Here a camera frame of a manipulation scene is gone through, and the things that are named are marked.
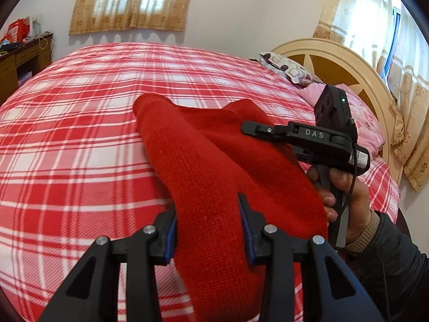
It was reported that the black camera box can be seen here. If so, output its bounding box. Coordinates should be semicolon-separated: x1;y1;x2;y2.
313;85;358;142

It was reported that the dark jacket right forearm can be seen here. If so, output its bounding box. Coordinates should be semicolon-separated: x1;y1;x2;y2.
344;211;428;321

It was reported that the red knitted sweater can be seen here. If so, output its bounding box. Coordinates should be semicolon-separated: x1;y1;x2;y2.
133;94;327;321

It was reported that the pink blanket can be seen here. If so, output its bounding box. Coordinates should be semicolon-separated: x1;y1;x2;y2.
298;83;385;159

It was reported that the red gift bag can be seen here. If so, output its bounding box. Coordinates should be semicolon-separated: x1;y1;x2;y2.
6;18;30;43

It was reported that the red white plaid bedspread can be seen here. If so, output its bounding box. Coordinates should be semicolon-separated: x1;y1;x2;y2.
0;42;401;322

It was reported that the white brown patterned pillow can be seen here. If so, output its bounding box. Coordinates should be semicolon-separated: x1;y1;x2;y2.
259;52;323;88

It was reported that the cream wooden headboard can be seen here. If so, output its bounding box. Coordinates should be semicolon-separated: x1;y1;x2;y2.
273;38;403;183

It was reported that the brown wooden desk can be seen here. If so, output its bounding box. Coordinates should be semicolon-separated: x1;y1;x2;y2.
1;32;53;105

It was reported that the person's right hand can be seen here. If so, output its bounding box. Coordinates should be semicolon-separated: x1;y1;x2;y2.
306;166;372;245

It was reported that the beige side window curtain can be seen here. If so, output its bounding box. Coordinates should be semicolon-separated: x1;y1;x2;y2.
313;0;428;191

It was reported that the beige patterned window curtain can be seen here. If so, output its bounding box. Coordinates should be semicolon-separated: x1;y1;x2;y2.
69;0;190;36

